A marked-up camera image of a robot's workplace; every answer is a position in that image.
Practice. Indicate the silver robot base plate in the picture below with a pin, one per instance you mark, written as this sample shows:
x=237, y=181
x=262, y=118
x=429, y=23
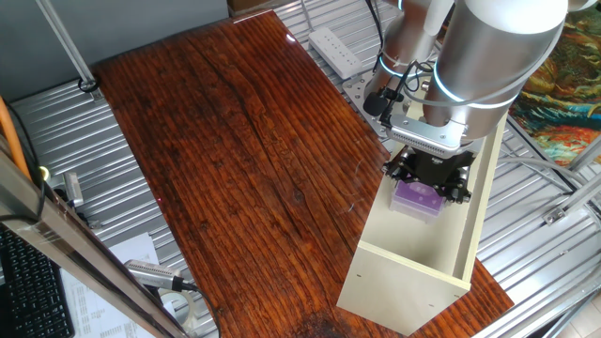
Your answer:
x=352, y=89

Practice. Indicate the cream wooden shelf box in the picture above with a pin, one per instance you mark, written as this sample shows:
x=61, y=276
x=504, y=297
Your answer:
x=422, y=291

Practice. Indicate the clear packing tape roll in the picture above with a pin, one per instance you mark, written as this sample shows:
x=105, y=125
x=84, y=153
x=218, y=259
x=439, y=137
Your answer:
x=190, y=310

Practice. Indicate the printed paper sheet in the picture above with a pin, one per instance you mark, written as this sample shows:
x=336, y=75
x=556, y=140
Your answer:
x=94, y=314

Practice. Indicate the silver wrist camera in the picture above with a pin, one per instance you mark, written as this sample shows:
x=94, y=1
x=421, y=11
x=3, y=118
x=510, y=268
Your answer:
x=422, y=138

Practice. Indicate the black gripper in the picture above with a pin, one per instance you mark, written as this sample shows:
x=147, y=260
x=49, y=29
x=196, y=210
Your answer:
x=439, y=166

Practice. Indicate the orange pipe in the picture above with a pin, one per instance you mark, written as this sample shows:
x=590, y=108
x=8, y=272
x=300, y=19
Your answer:
x=11, y=136

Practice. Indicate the white power strip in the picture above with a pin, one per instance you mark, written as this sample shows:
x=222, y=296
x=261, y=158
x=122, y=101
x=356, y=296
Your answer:
x=335, y=51

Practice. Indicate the black keyboard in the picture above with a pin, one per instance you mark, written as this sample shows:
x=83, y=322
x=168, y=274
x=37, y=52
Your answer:
x=33, y=300

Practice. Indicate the wood-grain table board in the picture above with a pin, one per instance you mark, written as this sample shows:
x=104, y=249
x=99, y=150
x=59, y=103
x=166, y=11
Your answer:
x=211, y=164

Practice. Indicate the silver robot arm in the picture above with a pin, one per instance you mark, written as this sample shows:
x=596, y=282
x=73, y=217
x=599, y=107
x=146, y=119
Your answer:
x=483, y=70

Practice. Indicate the silver exterior camera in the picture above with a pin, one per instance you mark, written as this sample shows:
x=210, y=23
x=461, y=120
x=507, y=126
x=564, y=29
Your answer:
x=150, y=273

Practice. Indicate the steel frame beam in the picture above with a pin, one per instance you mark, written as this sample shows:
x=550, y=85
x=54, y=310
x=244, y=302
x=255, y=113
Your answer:
x=70, y=239

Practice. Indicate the aluminium strut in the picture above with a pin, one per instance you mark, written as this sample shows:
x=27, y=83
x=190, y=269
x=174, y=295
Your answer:
x=584, y=154
x=573, y=199

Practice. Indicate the aluminium frame post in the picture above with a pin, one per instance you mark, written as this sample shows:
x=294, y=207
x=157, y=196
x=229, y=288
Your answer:
x=66, y=44

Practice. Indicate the purple pipette tip box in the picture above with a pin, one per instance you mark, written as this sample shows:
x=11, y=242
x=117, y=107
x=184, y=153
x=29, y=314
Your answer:
x=413, y=202

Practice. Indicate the colourful painted cloth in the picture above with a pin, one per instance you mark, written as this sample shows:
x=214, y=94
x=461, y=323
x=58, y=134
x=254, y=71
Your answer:
x=563, y=112

